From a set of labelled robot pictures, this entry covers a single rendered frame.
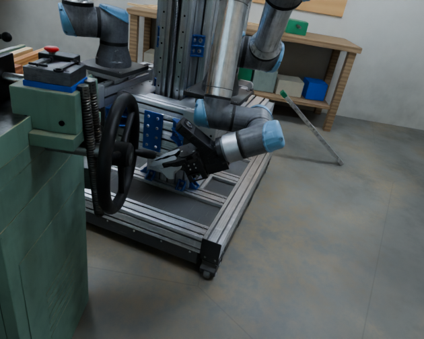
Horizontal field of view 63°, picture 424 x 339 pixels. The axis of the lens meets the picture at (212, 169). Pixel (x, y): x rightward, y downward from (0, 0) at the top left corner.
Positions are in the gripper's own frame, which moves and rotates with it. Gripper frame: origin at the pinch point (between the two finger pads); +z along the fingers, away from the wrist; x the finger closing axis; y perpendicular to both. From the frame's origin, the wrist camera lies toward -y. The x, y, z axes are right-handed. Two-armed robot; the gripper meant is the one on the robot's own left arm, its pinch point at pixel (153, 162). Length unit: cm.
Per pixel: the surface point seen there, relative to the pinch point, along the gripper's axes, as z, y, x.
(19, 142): 13.7, -22.4, -21.3
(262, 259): -5, 92, 48
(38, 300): 35.1, 16.9, -25.5
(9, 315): 33.1, 10.7, -34.5
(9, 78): 16.0, -33.5, -10.0
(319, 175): -46, 121, 153
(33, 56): 26.2, -35.2, 16.6
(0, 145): 12.2, -24.7, -27.3
